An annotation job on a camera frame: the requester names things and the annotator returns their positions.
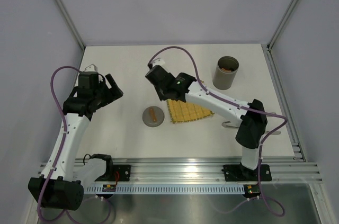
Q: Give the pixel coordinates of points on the right aluminium frame post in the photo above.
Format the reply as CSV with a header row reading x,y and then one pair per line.
x,y
283,23

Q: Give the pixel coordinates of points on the left aluminium frame post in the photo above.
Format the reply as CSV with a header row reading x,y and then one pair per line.
x,y
70,24

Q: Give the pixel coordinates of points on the small circuit board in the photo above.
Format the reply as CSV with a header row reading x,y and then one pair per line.
x,y
252,189
109,188

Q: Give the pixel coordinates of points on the grey metal lunch canister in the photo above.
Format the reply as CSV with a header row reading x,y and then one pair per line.
x,y
222,80

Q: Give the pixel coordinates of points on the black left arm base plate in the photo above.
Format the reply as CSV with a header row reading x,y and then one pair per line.
x,y
120,172

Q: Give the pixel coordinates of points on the stainless steel tongs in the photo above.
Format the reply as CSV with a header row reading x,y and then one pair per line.
x,y
227,124

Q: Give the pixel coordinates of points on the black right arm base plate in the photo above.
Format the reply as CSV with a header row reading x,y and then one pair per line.
x,y
239,173

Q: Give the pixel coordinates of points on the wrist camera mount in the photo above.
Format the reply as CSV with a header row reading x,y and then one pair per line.
x,y
91,68
158,61

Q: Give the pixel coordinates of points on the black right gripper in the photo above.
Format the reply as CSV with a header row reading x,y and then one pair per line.
x,y
161,97

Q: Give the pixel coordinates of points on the white slotted cable duct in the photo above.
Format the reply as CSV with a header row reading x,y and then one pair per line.
x,y
174,189

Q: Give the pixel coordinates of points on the aluminium frame post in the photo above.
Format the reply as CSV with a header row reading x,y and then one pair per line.
x,y
70,24
283,23

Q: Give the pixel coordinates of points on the left small circuit board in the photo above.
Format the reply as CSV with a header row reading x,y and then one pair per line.
x,y
109,188

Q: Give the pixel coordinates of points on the bamboo woven tray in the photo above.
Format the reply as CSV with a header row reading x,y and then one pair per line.
x,y
181,112

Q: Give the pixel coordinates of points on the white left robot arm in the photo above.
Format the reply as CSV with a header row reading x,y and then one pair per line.
x,y
58,186

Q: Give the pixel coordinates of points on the grey canister lid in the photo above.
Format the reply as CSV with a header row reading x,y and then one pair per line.
x,y
153,116

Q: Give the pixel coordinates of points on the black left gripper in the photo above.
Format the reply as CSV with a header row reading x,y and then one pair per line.
x,y
113,93

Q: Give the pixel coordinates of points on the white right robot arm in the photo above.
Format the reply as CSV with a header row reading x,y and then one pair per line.
x,y
242,115

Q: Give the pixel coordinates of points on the aluminium front rail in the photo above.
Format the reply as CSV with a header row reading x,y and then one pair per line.
x,y
209,170

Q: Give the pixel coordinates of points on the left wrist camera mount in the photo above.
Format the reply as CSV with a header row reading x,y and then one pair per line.
x,y
91,68

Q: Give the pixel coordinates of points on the right small circuit board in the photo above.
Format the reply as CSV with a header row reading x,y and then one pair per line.
x,y
252,189

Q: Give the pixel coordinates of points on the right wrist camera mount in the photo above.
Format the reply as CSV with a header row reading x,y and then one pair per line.
x,y
158,61

